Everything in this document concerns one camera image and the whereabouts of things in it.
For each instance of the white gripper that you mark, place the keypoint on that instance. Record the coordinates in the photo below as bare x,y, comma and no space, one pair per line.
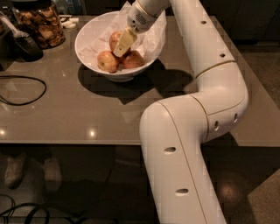
139,18

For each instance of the red apple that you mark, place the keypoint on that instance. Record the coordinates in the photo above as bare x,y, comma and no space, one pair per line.
107,61
113,40
133,59

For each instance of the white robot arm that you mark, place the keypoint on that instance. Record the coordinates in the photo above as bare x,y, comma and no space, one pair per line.
173,129

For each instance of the white ceramic bowl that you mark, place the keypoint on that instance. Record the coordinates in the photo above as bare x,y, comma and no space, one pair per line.
90,32

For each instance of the white tissue paper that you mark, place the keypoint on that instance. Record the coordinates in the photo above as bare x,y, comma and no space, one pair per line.
154,38

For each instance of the small white items on table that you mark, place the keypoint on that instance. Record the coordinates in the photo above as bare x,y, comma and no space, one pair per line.
69,22

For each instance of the glass jar of dried chips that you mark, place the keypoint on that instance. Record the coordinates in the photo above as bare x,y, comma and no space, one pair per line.
41,20

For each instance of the right white shoe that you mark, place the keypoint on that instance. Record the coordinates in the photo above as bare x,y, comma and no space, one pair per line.
52,173

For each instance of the white shoe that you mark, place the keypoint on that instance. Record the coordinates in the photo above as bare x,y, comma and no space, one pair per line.
52,173
14,171

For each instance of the left white shoe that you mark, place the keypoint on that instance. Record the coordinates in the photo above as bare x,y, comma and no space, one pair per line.
14,171

